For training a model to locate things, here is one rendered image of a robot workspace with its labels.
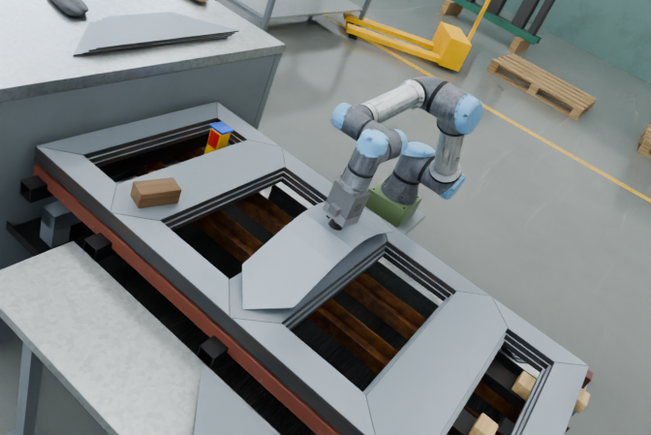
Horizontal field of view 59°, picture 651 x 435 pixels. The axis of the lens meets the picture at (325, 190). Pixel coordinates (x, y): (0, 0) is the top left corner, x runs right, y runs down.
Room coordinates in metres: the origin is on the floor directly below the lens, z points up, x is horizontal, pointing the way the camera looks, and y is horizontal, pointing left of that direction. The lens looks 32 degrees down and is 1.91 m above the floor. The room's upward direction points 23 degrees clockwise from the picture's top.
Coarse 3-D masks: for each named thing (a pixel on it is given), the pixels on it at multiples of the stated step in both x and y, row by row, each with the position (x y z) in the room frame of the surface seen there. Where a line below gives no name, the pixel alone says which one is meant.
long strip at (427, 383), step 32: (448, 320) 1.29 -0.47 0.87; (480, 320) 1.36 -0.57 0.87; (416, 352) 1.12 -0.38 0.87; (448, 352) 1.17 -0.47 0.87; (480, 352) 1.22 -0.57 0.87; (384, 384) 0.98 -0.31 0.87; (416, 384) 1.02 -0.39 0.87; (448, 384) 1.06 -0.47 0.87; (384, 416) 0.89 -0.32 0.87; (416, 416) 0.93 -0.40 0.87; (448, 416) 0.96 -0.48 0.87
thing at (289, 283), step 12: (264, 252) 1.18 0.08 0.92; (252, 264) 1.14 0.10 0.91; (264, 264) 1.15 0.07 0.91; (276, 264) 1.16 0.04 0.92; (288, 264) 1.17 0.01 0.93; (264, 276) 1.12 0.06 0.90; (276, 276) 1.13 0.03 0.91; (288, 276) 1.14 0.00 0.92; (300, 276) 1.14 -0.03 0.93; (276, 288) 1.10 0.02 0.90; (288, 288) 1.11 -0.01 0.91; (300, 288) 1.11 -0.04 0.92; (312, 288) 1.12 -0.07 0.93; (288, 300) 1.07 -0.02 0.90
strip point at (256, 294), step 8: (248, 272) 1.12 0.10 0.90; (248, 280) 1.10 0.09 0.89; (256, 280) 1.10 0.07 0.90; (248, 288) 1.08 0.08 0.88; (256, 288) 1.08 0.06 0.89; (264, 288) 1.09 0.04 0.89; (248, 296) 1.06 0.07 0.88; (256, 296) 1.06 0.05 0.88; (264, 296) 1.07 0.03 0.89; (272, 296) 1.07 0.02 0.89; (280, 296) 1.08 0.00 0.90; (248, 304) 1.04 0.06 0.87; (256, 304) 1.04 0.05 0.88; (264, 304) 1.05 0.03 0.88; (272, 304) 1.05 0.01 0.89; (280, 304) 1.06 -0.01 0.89; (288, 304) 1.07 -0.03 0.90
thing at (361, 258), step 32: (192, 128) 1.74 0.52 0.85; (96, 160) 1.37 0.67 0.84; (256, 192) 1.57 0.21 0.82; (160, 256) 1.08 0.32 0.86; (352, 256) 1.40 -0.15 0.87; (384, 256) 1.53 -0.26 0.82; (192, 288) 1.03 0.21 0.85; (320, 288) 1.21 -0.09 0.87; (448, 288) 1.45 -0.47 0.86; (224, 320) 0.99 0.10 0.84; (256, 320) 1.01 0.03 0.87; (288, 320) 1.06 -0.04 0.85; (256, 352) 0.94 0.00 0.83; (512, 352) 1.34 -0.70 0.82; (288, 384) 0.90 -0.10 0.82
